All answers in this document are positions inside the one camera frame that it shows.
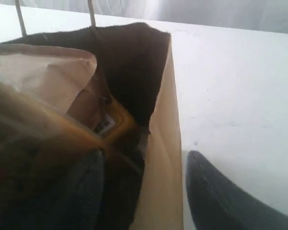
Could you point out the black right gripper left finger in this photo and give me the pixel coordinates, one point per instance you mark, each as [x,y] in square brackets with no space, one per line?
[77,196]

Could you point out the brown paper shopping bag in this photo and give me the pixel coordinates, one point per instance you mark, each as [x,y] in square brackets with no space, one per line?
[142,185]

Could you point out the white backdrop curtain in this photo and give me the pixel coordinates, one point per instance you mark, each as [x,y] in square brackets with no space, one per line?
[259,15]

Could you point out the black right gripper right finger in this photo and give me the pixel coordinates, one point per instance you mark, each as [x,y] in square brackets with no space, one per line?
[216,203]

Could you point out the blue spaghetti pasta packet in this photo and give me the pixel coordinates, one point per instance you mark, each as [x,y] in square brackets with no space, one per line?
[38,147]

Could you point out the brown kraft paper pouch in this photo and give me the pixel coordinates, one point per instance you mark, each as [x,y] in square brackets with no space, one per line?
[57,76]

